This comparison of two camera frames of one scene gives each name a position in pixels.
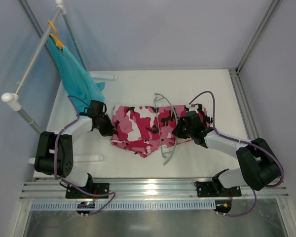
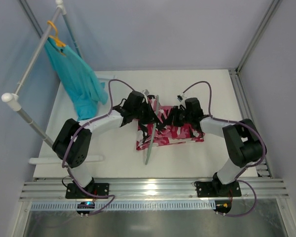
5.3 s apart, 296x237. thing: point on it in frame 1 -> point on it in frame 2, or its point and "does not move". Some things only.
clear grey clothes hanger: x=155 y=101 -> x=153 y=134
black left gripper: x=108 y=129 -> x=149 y=113
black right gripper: x=180 y=131 -> x=174 y=116
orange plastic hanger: x=58 y=42 does not move
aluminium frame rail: x=55 y=190 does not move
